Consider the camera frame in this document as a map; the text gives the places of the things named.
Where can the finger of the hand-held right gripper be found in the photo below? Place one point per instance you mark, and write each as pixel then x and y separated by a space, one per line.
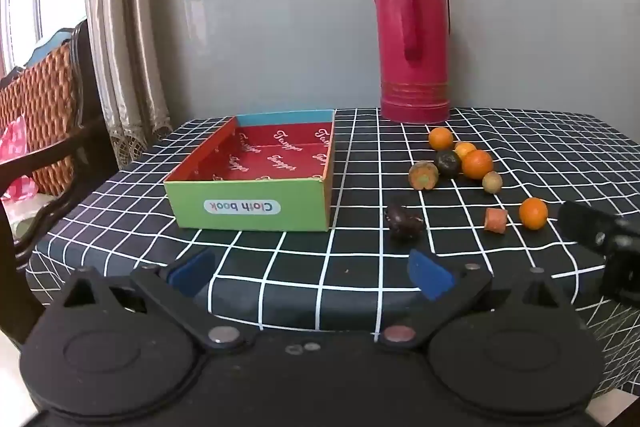
pixel 622 279
pixel 590 227

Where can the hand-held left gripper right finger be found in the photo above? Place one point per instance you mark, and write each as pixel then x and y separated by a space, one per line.
pixel 430 276

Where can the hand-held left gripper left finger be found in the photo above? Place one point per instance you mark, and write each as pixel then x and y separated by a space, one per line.
pixel 192 271

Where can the dark purple fruit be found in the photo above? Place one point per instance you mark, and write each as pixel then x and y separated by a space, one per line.
pixel 403 222

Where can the orange carrot piece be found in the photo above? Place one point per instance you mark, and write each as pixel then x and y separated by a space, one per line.
pixel 496 220

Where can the green and red cardboard box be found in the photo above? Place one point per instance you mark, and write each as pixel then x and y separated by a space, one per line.
pixel 280 152

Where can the medium orange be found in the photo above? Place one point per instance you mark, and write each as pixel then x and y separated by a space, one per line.
pixel 533 213
pixel 441 139

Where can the black white checkered tablecloth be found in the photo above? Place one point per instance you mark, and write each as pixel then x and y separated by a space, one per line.
pixel 350 257

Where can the small olive green fruit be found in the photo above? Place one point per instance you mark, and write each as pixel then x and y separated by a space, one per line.
pixel 492 182

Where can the dark avocado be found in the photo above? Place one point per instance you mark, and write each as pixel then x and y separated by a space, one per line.
pixel 447 163

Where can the large orange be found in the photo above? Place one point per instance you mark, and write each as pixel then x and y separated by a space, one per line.
pixel 477 164

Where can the small yellow-orange citrus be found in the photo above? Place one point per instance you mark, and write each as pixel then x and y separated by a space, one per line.
pixel 466 149

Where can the dark wooden woven-back chair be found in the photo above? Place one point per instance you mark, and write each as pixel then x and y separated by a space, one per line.
pixel 50 107

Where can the pink plastic bag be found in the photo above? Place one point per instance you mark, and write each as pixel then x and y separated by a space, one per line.
pixel 12 142

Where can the red thermos flask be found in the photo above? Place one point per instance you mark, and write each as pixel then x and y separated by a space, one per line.
pixel 412 37

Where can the beige curtain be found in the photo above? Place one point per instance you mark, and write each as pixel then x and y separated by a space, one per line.
pixel 125 32

